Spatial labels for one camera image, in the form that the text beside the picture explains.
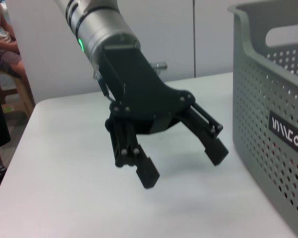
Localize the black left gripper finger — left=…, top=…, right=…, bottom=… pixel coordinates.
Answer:
left=172, top=102, right=230, bottom=167
left=104, top=118, right=161, bottom=190

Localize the seated person beige shirt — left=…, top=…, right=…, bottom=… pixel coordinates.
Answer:
left=0, top=0, right=24, bottom=79

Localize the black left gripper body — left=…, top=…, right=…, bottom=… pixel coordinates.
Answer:
left=98, top=46, right=197, bottom=136

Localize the grey perforated storage bin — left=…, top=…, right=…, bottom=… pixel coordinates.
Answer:
left=227, top=0, right=298, bottom=237

